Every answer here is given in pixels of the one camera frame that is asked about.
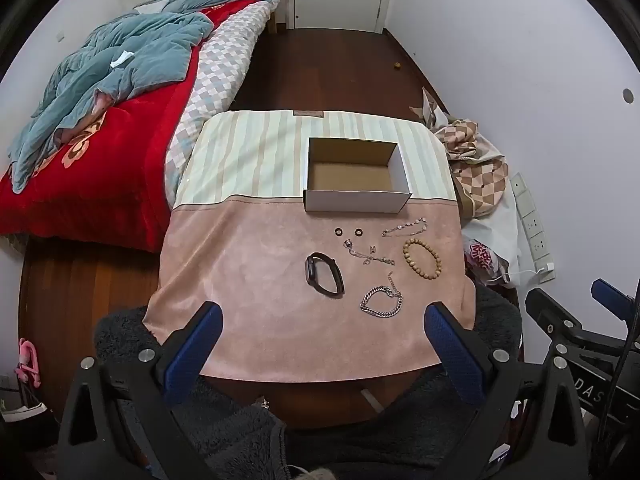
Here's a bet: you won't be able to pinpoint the white printed plastic bag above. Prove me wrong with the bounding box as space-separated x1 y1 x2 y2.
460 195 521 287

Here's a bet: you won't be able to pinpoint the white power strip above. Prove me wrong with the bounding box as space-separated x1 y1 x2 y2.
509 172 557 281

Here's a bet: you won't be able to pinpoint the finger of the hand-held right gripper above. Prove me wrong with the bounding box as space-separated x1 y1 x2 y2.
525 287 621 357
591 278 640 323

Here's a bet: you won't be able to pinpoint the brown checkered cloth bag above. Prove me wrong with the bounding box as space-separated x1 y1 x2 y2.
432 117 510 218

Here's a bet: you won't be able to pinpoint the torn cardboard pieces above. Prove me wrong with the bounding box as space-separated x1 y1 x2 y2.
410 87 451 126

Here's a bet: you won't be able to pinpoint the silver curb chain bracelet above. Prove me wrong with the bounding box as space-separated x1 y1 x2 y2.
360 272 404 318

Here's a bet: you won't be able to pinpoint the striped and pink tablecloth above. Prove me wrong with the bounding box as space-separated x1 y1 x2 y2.
144 109 476 383

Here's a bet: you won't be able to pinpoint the white charger cable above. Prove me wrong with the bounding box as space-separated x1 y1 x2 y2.
500 261 556 282

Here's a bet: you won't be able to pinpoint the teal quilt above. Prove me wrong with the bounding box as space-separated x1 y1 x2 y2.
9 0 281 193

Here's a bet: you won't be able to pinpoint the black smart watch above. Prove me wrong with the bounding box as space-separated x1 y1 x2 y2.
305 252 345 298

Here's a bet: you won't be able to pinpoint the dark grey fleece jacket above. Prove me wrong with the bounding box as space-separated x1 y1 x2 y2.
95 285 526 480

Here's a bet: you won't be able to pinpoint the white cardboard box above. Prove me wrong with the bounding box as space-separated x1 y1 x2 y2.
303 136 413 213

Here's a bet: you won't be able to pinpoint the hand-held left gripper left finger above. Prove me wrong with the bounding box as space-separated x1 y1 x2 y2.
57 301 224 480

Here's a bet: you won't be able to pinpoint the wooden bead bracelet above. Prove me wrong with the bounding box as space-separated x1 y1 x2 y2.
402 238 443 281

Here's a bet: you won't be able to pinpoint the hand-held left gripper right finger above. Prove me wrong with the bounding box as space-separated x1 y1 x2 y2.
422 301 590 480

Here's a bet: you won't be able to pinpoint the checkered bed sheet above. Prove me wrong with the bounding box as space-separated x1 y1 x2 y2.
165 0 281 201

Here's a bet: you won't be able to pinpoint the silver charm bracelet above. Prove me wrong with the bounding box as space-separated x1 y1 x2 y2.
342 240 396 267

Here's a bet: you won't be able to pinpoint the pink toy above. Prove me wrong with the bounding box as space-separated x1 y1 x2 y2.
14 337 43 386

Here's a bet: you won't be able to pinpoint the silver bead chain bracelet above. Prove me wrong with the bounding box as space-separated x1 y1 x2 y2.
381 217 428 237

